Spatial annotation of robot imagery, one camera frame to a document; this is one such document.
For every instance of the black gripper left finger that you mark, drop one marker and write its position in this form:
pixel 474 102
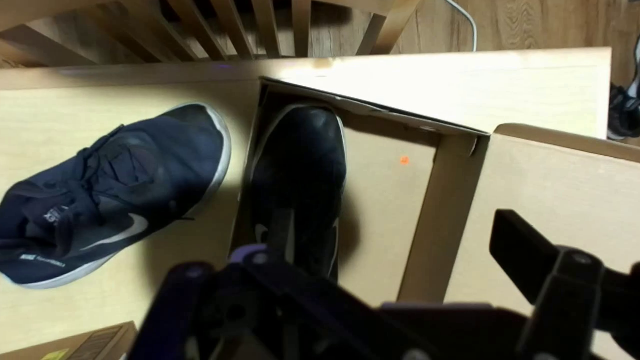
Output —
pixel 281 233

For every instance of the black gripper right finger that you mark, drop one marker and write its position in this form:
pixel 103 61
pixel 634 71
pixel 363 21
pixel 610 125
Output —
pixel 526 253

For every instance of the navy sneaker with white swoosh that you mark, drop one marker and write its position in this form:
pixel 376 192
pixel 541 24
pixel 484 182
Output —
pixel 301 173
pixel 121 187

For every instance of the black shoe box tan lid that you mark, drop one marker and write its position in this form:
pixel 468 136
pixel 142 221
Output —
pixel 566 200

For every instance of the dark sneaker with light sole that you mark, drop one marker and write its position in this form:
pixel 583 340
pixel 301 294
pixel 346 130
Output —
pixel 626 106

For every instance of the light wooden chair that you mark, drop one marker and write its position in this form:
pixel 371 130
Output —
pixel 201 27

